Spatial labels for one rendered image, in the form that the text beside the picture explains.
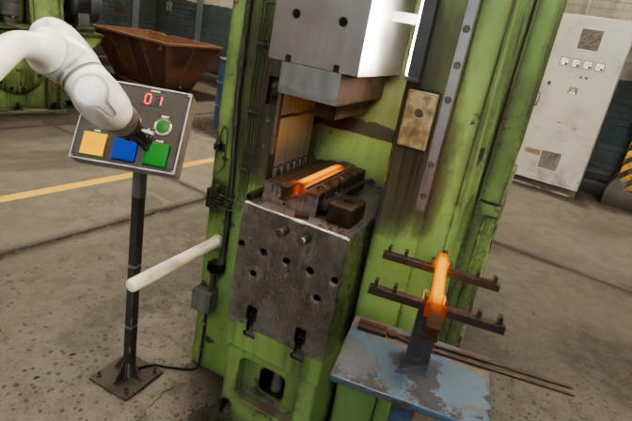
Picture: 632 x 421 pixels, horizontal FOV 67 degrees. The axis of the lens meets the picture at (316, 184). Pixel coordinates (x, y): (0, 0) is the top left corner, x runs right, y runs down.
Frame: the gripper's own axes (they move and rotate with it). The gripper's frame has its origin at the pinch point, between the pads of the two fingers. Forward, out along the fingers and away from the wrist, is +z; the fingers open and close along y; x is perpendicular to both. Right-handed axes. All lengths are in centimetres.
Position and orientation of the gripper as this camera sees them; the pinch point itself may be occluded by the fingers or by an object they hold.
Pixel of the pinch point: (144, 143)
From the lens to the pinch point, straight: 150.6
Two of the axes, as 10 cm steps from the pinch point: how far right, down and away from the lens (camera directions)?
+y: 9.9, 1.7, 0.3
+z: -0.7, 2.0, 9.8
